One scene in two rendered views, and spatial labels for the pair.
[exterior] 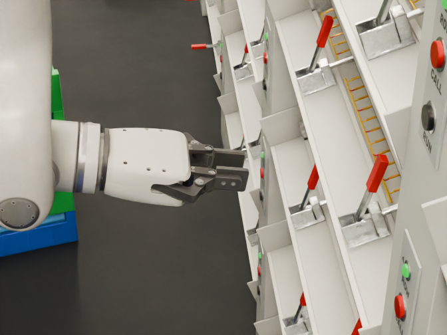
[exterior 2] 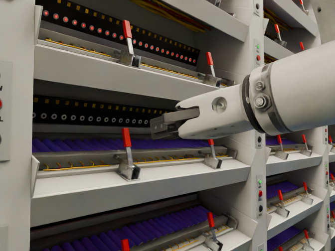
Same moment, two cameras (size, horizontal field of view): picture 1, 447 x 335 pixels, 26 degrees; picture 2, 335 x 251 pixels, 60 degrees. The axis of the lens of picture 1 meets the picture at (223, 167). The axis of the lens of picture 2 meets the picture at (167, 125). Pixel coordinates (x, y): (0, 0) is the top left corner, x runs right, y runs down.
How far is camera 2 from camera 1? 1.49 m
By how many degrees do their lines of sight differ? 125
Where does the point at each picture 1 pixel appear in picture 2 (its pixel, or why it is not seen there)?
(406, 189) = (251, 29)
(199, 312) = not seen: outside the picture
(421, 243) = (258, 36)
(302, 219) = (135, 171)
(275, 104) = (30, 142)
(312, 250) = (152, 174)
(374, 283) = not seen: hidden behind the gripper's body
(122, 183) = not seen: hidden behind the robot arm
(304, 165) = (68, 179)
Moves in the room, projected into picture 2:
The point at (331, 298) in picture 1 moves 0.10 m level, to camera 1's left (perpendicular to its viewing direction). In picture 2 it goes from (179, 169) to (215, 173)
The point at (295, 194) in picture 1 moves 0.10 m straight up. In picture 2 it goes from (103, 181) to (104, 120)
